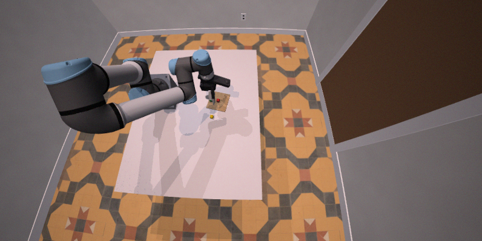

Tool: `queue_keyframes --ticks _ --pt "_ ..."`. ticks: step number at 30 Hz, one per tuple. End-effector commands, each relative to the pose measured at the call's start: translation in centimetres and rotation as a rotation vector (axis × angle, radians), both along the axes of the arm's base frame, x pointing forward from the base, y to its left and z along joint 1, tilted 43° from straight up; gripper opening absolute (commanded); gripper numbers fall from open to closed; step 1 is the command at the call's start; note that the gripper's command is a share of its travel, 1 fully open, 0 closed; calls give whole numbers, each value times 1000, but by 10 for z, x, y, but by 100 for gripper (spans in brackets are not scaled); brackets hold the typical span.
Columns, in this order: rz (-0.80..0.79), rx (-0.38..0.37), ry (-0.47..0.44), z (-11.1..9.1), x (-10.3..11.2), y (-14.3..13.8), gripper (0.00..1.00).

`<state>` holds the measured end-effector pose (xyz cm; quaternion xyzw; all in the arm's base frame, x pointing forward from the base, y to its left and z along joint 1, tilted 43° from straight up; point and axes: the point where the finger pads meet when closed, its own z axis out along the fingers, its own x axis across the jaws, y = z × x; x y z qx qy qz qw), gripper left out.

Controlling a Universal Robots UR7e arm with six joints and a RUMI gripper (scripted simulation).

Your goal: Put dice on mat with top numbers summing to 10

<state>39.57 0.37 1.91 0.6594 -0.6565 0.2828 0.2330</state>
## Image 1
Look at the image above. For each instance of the tan mat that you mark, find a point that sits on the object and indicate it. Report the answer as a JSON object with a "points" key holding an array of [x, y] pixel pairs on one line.
{"points": [[220, 106]]}

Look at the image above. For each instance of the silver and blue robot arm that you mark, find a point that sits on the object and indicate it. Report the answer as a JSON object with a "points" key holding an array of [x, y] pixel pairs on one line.
{"points": [[77, 86]]}

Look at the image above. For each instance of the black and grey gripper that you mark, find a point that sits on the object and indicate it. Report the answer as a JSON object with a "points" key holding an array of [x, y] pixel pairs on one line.
{"points": [[206, 85]]}

